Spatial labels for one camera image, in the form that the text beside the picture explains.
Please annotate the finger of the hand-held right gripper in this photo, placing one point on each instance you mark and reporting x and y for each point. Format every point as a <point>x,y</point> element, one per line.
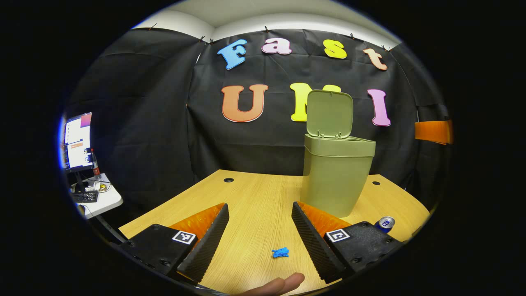
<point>431,131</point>

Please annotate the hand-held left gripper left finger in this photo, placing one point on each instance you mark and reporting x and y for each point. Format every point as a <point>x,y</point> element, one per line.
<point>209,242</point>

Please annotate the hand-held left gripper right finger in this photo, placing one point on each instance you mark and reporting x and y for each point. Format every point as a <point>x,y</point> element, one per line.
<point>312,242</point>

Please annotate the blue paper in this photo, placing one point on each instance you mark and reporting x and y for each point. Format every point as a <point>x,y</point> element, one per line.
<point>280,252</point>

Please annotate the green desktop garbage bin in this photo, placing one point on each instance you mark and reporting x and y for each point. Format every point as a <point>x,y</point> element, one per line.
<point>333,176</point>

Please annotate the blue pop can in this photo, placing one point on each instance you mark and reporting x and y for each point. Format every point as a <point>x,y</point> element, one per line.
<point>385,224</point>

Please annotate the wooden desktop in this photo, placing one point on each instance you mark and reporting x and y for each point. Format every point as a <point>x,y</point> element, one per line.
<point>254,197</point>

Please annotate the white side table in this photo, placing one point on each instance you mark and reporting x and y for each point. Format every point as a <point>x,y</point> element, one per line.
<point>109,199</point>

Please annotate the black backdrop cloth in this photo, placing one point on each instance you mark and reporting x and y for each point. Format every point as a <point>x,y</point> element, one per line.
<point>164,131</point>

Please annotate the black keyboard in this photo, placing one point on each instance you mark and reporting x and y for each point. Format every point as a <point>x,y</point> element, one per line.
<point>85,196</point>

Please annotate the red bottle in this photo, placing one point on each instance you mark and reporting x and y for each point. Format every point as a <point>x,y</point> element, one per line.
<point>95,166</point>

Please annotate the computer monitor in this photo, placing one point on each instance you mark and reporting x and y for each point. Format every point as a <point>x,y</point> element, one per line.
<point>78,142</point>

